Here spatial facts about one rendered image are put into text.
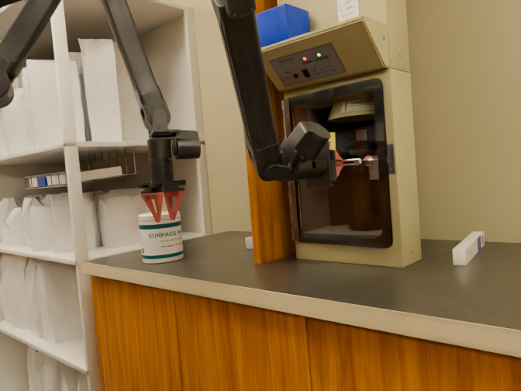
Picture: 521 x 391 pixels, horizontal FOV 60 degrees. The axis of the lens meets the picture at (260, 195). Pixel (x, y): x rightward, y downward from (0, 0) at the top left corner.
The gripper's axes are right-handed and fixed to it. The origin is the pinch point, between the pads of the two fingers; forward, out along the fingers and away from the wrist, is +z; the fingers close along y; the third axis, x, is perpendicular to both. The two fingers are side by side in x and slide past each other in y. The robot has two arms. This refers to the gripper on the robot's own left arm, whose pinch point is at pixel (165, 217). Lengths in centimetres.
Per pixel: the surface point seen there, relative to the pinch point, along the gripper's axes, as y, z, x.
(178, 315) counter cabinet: 6.5, 27.7, 6.5
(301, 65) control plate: 26, -36, -26
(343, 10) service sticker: 33, -48, -35
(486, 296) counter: 18, 15, -69
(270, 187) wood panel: 30.2, -5.2, -9.1
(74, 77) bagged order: 26, -55, 93
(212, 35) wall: 76, -73, 59
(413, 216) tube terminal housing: 41, 4, -46
